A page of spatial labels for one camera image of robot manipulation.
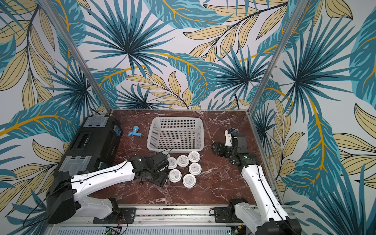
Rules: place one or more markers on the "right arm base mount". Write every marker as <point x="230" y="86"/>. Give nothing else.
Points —
<point x="224" y="215"/>

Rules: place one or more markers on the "white perforated plastic basket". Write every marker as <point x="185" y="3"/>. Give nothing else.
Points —
<point x="177" y="134"/>

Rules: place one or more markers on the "yogurt cup green label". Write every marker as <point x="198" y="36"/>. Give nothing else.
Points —
<point x="175" y="176"/>

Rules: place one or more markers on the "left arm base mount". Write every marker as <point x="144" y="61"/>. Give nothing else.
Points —
<point x="120" y="216"/>

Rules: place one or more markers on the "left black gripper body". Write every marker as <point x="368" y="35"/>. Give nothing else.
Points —
<point x="158" y="177"/>

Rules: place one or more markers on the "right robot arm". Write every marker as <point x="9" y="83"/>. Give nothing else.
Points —
<point x="271" y="219"/>

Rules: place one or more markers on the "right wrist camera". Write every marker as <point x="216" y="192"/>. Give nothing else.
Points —
<point x="233" y="138"/>

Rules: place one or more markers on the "small blue toy drill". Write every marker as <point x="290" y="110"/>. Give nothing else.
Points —
<point x="135" y="132"/>

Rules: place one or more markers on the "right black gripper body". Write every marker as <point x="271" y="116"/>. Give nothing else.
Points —
<point x="219" y="148"/>

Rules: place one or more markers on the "black plastic toolbox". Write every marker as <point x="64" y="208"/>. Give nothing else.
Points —
<point x="93" y="148"/>

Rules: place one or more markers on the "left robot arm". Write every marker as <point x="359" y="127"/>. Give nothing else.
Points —
<point x="69" y="196"/>

